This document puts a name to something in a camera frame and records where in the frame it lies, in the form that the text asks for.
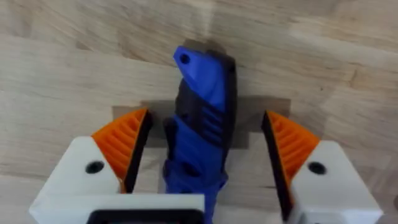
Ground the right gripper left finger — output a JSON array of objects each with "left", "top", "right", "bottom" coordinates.
[{"left": 29, "top": 108, "right": 154, "bottom": 220}]

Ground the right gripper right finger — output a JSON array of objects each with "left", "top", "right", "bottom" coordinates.
[{"left": 261, "top": 110, "right": 384, "bottom": 224}]

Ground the blue electric screwdriver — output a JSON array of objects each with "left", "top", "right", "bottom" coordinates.
[{"left": 161, "top": 45, "right": 238, "bottom": 224}]

